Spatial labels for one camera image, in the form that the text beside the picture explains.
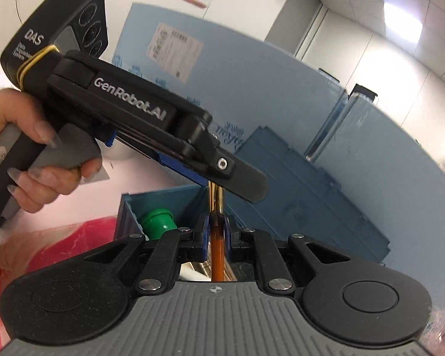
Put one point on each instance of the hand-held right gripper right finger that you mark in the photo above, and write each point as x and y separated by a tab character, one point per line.
227	231

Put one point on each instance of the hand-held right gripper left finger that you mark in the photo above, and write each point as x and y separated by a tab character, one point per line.
206	231

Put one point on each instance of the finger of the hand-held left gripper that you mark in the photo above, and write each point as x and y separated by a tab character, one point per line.
180	168
244	178

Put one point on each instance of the amber tube with gold cap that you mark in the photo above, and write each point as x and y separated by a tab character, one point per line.
216	237

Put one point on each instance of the blue plastic storage box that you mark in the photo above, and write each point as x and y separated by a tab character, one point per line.
300	200

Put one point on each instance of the person's left hand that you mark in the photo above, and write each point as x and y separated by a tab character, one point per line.
40	189

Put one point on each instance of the green plastic cylinder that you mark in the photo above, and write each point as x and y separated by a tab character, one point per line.
159	224

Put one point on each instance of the yellow rubber band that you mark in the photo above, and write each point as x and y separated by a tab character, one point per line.
33	59

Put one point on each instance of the red plastic bag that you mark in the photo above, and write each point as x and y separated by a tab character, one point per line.
70	237

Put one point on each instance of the ceiling light panel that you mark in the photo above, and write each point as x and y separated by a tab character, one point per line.
396	10

